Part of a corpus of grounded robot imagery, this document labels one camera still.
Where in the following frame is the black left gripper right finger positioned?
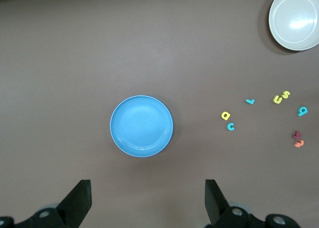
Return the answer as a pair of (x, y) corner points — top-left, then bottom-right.
(204, 179), (302, 228)

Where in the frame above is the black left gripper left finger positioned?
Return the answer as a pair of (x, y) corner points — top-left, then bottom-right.
(0, 179), (92, 228)

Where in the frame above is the blue plate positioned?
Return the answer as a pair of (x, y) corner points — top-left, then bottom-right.
(110, 95), (174, 158)

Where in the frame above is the beige plate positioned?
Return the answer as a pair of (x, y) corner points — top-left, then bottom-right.
(268, 0), (319, 51)

